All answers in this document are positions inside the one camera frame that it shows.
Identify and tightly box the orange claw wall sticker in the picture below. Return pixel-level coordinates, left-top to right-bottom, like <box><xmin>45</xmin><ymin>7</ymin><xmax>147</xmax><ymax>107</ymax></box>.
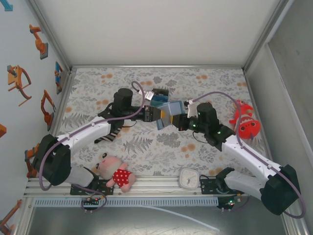
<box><xmin>6</xmin><ymin>65</ymin><xmax>32</xmax><ymax>107</ymax></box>

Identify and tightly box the pink pig plush toy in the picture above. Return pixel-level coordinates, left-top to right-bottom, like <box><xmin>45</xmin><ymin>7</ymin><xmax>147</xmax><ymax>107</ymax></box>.
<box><xmin>94</xmin><ymin>151</ymin><xmax>137</xmax><ymax>193</ymax></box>

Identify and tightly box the black white striped sock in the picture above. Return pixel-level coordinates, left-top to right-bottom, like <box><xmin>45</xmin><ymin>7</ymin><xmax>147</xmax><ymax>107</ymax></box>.
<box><xmin>94</xmin><ymin>126</ymin><xmax>122</xmax><ymax>144</ymax></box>

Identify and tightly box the blue leather card holder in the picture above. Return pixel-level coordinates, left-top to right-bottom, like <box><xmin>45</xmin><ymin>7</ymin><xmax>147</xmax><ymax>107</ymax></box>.
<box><xmin>156</xmin><ymin>100</ymin><xmax>187</xmax><ymax>131</ymax></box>

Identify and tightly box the white square clock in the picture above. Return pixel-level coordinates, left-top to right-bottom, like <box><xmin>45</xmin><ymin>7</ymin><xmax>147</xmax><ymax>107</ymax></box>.
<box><xmin>178</xmin><ymin>168</ymin><xmax>199</xmax><ymax>189</ymax></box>

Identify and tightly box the red plush fish toy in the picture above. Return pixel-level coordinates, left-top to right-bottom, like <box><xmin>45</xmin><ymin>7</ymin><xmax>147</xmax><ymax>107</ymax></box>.
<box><xmin>229</xmin><ymin>99</ymin><xmax>262</xmax><ymax>141</ymax></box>

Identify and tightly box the small circuit board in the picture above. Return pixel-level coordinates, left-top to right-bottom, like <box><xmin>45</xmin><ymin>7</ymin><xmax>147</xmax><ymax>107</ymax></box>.
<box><xmin>82</xmin><ymin>197</ymin><xmax>101</xmax><ymax>206</ymax></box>
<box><xmin>217</xmin><ymin>195</ymin><xmax>243</xmax><ymax>211</ymax></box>

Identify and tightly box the white plastic tube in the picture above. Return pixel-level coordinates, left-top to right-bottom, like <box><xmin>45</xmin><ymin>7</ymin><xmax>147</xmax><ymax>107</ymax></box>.
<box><xmin>139</xmin><ymin>205</ymin><xmax>220</xmax><ymax>232</ymax></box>

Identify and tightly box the blue orange wall sticker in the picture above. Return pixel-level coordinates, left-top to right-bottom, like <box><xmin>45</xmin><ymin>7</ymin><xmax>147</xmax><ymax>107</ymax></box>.
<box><xmin>54</xmin><ymin>61</ymin><xmax>64</xmax><ymax>95</ymax></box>

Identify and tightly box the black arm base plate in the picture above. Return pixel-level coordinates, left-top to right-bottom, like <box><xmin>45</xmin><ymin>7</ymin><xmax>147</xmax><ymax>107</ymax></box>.
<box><xmin>70</xmin><ymin>180</ymin><xmax>115</xmax><ymax>196</ymax></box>
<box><xmin>200</xmin><ymin>175</ymin><xmax>245</xmax><ymax>195</ymax></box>

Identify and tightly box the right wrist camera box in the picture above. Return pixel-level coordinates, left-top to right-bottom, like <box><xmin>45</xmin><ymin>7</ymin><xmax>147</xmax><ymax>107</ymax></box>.
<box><xmin>186</xmin><ymin>99</ymin><xmax>199</xmax><ymax>118</ymax></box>

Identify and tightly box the white slotted cable duct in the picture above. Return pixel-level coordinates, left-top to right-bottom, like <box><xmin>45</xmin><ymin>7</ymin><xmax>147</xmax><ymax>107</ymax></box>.
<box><xmin>33</xmin><ymin>197</ymin><xmax>220</xmax><ymax>208</ymax></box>

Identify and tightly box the floral patterned table mat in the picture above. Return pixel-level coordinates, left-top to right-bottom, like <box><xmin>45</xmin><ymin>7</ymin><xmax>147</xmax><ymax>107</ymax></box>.
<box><xmin>50</xmin><ymin>67</ymin><xmax>273</xmax><ymax>177</ymax></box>

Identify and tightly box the aluminium enclosure frame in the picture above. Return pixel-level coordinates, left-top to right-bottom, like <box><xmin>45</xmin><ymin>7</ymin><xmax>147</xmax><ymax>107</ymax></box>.
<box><xmin>14</xmin><ymin>0</ymin><xmax>309</xmax><ymax>235</ymax></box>

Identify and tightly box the clear acrylic card stand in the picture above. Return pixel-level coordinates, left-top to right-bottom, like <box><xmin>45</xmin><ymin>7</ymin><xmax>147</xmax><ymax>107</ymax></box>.
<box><xmin>149</xmin><ymin>88</ymin><xmax>170</xmax><ymax>107</ymax></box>

